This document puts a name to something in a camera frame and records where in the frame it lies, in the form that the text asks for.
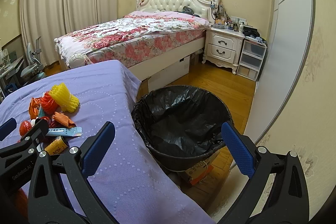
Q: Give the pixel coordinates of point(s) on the cardboard box under bin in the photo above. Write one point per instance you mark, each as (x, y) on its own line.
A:
(199, 171)

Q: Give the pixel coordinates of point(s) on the white nightstand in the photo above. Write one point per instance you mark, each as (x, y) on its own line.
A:
(223, 48)

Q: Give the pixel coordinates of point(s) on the white sliding wardrobe door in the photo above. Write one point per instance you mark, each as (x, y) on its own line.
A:
(289, 42)

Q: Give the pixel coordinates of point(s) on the orange wrapper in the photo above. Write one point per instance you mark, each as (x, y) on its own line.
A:
(60, 120)

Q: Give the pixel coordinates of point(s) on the orange plastic bag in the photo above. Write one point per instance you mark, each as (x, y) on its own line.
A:
(34, 106)

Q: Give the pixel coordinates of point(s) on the plastic drawer unit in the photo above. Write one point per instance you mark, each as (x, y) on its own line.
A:
(251, 58)

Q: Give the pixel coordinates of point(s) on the white under-bed box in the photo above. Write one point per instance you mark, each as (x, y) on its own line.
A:
(170, 74)

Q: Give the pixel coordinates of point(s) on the floral bed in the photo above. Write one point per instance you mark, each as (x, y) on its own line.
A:
(145, 42)

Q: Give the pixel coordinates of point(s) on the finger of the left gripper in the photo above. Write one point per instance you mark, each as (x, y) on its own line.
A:
(31, 134)
(8, 127)

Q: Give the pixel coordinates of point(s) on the yellow foam fruit net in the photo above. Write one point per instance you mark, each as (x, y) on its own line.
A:
(64, 98)

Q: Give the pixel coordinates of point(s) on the white tufted headboard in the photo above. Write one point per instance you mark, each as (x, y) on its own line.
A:
(203, 8)

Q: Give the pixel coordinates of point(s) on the light blue tube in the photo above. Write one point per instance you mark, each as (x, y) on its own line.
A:
(66, 132)

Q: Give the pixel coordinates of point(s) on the desk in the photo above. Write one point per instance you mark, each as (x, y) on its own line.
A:
(9, 70)

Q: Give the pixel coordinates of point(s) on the black lined trash bin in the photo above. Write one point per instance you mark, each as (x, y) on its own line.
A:
(181, 125)

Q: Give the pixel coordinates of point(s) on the red foam fruit net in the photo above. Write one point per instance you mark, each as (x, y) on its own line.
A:
(48, 104)

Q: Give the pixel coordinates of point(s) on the purple table cloth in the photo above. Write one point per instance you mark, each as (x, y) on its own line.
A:
(104, 176)

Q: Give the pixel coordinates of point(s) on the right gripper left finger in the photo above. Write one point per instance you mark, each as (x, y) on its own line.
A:
(48, 201)

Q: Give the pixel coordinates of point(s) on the red round wrapper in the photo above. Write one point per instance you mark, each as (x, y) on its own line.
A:
(24, 128)

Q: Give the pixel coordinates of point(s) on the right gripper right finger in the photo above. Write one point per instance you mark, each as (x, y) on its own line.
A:
(288, 200)

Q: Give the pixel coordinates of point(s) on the grey desk chair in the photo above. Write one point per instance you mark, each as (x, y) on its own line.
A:
(34, 71)

